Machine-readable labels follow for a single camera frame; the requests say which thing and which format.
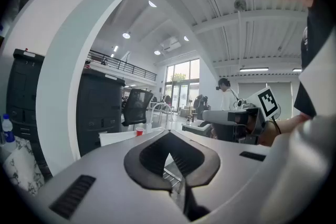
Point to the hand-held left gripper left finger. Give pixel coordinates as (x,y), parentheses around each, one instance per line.
(105,178)

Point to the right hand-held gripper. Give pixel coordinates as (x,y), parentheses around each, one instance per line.
(267,103)

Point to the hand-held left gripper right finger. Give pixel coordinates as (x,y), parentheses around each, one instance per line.
(236,178)

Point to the person's right forearm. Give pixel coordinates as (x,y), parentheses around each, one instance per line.
(291,126)

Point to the black padded office chair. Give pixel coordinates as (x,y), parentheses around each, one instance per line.
(200,103)

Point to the glass entrance doors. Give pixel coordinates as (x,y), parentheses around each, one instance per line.
(183,84)

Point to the red cup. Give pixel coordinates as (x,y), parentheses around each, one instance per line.
(140,132)

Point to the ceiling tube light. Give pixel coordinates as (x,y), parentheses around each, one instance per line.
(296,69)
(253,69)

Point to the person's white garment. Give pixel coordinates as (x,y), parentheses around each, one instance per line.
(302,170)

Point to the large black printer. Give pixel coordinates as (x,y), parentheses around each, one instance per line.
(99,107)

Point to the black mesh office chair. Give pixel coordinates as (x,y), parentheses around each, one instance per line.
(136,107)

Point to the round ceiling light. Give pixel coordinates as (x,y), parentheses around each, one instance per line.
(126,35)
(152,4)
(186,38)
(157,52)

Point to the ceiling air conditioner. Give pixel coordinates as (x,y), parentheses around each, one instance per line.
(170,44)

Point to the marble patterned board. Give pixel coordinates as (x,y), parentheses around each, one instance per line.
(21,165)

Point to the white curved partition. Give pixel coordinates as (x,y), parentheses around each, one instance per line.
(57,86)

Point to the black mezzanine railing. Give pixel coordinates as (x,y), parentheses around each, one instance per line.
(123,65)

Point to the blue-capped water bottle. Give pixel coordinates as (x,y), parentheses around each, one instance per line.
(7,129)

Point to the ceiling smoke detector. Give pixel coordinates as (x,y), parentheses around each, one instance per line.
(240,4)

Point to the black printer with red button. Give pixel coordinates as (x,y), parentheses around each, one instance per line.
(23,91)

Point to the person's black clothing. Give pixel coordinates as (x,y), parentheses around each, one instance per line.
(320,23)

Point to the right gripper fisheye camera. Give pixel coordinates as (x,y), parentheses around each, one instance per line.
(239,104)

